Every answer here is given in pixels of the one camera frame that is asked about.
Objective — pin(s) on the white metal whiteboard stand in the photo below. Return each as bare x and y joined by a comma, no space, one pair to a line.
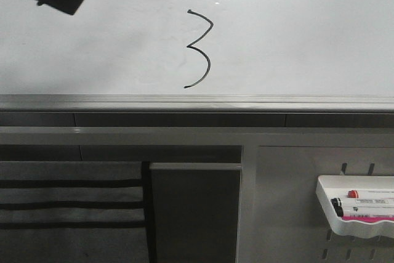
203,165

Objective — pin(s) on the red capped whiteboard marker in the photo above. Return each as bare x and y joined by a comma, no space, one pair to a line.
371,194

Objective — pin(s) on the pink whiteboard marker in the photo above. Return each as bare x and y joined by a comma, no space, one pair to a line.
367,219

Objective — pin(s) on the grey fabric black striped organizer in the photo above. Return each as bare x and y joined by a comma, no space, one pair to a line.
76,211

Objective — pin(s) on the white pegboard panel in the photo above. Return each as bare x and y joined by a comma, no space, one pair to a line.
290,225

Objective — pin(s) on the black capped marker upper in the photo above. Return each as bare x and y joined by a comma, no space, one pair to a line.
361,202

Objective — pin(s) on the black capped marker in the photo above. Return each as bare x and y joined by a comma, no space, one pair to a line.
353,211
361,202

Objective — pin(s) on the black capped marker lower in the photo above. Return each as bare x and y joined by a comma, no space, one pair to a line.
353,211

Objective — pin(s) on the white marker tray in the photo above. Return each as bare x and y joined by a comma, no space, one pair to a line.
331,186

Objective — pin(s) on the white whiteboard with aluminium frame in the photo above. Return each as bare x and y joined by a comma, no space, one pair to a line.
198,54

